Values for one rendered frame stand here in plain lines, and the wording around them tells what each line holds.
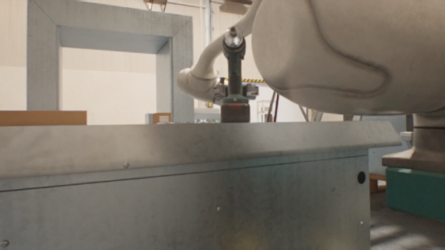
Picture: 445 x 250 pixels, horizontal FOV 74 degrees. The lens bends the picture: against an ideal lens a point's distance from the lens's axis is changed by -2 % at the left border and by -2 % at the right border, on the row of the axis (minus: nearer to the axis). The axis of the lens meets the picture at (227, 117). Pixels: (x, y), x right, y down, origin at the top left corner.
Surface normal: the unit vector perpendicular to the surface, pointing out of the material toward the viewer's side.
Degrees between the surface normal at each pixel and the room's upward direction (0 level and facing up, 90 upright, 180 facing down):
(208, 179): 90
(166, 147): 67
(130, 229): 90
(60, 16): 90
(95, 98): 90
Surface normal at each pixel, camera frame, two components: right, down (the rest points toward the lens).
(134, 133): 0.44, -0.41
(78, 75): 0.43, -0.03
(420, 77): 0.27, 0.50
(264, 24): -0.91, 0.09
